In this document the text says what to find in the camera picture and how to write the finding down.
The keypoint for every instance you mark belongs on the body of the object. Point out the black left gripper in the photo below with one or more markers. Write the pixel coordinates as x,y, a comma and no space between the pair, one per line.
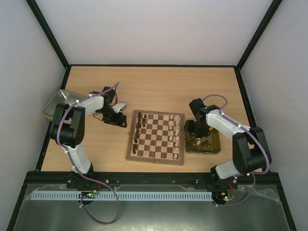
118,121

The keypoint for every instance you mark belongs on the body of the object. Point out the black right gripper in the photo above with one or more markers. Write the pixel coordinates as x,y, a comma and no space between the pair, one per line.
198,130

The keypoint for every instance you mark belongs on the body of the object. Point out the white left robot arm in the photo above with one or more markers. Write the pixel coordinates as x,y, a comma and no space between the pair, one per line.
68,123

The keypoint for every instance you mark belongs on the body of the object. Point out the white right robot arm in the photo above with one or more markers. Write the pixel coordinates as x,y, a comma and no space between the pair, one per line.
250,151

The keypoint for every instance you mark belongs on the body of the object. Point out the wooden chess board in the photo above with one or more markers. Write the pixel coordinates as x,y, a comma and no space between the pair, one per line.
158,139

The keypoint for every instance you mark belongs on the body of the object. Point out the dark piece in tin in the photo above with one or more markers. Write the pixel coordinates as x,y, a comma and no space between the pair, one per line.
207,144

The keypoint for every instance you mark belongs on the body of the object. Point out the gold metal tin tray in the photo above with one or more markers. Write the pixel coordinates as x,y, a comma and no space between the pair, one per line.
191,140

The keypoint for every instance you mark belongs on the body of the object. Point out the black frame rail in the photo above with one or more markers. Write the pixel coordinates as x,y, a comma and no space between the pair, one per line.
194,180

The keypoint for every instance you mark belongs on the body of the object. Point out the white slotted cable duct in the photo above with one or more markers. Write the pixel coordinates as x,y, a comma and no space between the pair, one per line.
121,196

